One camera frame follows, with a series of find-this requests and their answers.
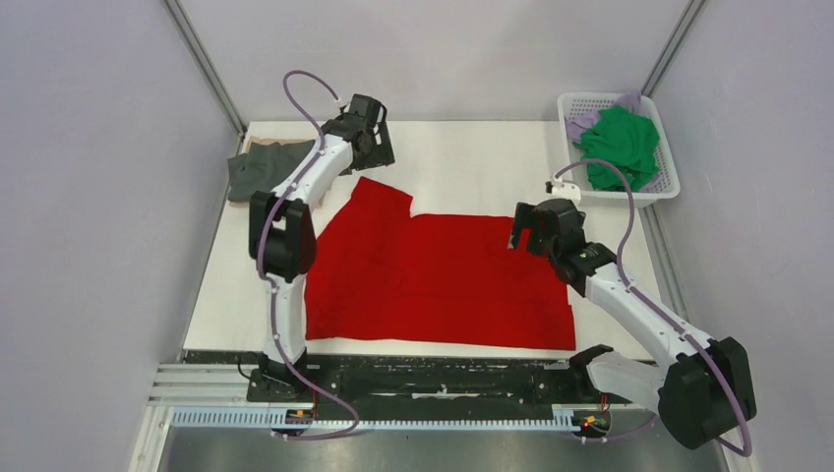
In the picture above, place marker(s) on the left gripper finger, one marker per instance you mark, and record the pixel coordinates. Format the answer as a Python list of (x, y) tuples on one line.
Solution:
[(384, 149), (362, 163)]

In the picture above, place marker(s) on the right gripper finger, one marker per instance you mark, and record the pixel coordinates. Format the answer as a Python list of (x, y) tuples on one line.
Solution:
[(527, 217), (521, 239)]

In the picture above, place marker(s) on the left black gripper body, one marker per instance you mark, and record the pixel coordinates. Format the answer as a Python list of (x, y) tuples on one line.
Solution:
[(372, 140)]

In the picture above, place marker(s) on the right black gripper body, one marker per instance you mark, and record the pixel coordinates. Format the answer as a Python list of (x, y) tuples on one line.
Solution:
[(540, 243)]

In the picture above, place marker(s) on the red t shirt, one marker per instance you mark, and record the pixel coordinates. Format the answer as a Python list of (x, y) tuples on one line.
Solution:
[(382, 272)]

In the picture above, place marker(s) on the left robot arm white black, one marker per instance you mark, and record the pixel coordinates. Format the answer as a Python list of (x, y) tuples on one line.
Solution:
[(282, 237)]

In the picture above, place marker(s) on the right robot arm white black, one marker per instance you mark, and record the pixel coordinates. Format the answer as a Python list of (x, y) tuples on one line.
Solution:
[(699, 387)]

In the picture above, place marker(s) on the folded grey t shirt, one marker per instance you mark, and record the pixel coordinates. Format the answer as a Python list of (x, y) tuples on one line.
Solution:
[(260, 172)]

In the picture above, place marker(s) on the folded beige t shirt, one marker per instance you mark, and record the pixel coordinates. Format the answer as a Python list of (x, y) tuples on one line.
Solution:
[(267, 140)]

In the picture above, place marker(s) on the green t shirt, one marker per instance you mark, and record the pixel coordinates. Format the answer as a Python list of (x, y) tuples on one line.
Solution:
[(626, 140)]

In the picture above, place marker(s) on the white plastic basket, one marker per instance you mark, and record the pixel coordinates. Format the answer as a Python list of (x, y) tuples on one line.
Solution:
[(665, 185)]

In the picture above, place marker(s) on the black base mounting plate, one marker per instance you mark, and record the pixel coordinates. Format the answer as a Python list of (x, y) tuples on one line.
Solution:
[(369, 387)]

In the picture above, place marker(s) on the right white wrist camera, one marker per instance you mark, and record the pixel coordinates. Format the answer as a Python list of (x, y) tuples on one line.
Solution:
[(559, 189)]

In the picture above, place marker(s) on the right aluminium table rail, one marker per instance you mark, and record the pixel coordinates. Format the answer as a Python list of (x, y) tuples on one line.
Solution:
[(668, 282)]

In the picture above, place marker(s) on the left aluminium frame post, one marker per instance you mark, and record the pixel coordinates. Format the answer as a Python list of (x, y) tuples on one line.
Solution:
[(180, 18)]

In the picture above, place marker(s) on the aluminium frame post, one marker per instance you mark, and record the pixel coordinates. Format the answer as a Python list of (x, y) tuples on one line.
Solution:
[(675, 41), (180, 18)]

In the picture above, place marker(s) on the right aluminium frame post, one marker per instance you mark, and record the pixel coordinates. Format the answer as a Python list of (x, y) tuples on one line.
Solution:
[(675, 41)]

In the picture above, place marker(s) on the white slotted cable duct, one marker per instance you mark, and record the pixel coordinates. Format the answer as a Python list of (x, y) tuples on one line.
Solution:
[(287, 420)]

